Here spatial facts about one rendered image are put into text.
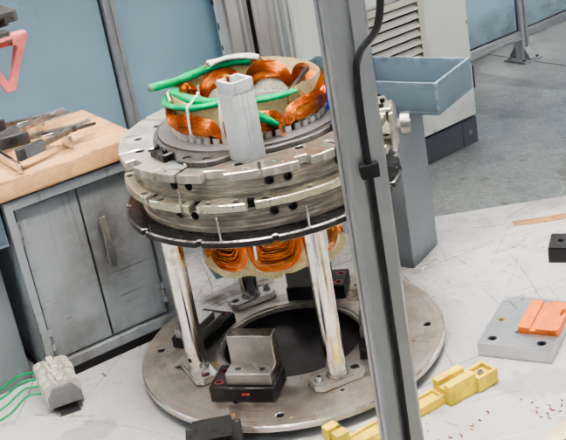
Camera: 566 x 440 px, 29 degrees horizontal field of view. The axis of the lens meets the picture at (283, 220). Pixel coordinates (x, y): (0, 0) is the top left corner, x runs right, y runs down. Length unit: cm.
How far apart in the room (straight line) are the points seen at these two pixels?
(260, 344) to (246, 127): 27
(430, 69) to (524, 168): 239
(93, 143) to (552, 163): 270
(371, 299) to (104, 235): 67
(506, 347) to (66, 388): 54
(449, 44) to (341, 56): 326
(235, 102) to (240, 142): 4
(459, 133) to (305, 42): 85
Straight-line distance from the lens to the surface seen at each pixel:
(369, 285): 82
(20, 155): 138
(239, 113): 114
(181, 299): 131
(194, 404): 132
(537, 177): 384
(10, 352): 148
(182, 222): 122
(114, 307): 148
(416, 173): 156
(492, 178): 387
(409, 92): 145
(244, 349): 129
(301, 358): 140
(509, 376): 132
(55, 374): 141
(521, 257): 158
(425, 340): 136
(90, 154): 140
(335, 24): 75
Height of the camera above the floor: 150
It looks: 23 degrees down
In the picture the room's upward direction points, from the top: 10 degrees counter-clockwise
